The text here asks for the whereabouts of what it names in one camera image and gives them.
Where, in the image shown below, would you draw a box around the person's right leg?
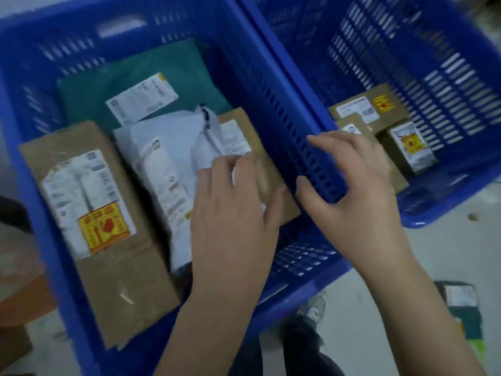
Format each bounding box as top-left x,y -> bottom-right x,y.
280,315 -> 347,376

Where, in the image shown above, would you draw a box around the person's leg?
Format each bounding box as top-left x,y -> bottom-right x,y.
280,315 -> 347,376
229,336 -> 263,376

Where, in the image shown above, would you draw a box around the small box handwritten label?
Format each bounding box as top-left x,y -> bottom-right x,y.
377,121 -> 438,175

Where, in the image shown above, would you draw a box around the brown box with white label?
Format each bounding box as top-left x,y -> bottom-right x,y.
434,281 -> 479,310

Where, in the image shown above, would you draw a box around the long brown cardboard box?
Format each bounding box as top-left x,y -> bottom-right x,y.
18,120 -> 182,351

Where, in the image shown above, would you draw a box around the large cardboard box three labels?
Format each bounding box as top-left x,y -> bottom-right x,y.
216,107 -> 301,227

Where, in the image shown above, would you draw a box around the blue plastic crate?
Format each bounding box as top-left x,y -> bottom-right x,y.
0,0 -> 351,376
234,0 -> 501,230

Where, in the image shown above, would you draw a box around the person's right grey shoe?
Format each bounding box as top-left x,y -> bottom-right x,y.
295,291 -> 328,325

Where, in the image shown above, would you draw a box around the person's left hand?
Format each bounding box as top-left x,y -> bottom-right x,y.
189,154 -> 289,306

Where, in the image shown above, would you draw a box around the light green poly mailer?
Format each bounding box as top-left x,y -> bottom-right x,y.
466,336 -> 488,365

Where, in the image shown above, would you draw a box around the person's right hand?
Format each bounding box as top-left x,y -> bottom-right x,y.
295,131 -> 415,273

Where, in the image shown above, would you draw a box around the small box fragile sticker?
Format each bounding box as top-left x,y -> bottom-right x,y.
336,113 -> 410,194

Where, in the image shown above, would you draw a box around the white mailer with label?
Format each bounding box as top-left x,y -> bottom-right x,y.
112,109 -> 224,275

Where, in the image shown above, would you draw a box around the brown box 12V4A label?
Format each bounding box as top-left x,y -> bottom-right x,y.
328,84 -> 410,134

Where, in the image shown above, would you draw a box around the person's left leg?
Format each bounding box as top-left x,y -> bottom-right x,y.
229,336 -> 263,376

